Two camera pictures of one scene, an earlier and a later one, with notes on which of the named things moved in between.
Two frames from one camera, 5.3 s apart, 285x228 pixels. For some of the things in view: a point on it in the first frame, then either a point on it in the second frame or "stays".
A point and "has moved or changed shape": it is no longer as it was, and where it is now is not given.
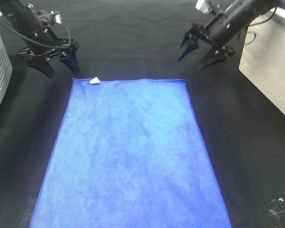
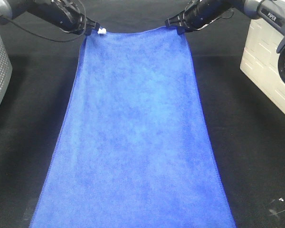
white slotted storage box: (267, 59) stays
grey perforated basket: (1, 66) stays
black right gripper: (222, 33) -> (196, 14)
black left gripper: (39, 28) -> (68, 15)
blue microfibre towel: (129, 156) has moved or changed shape
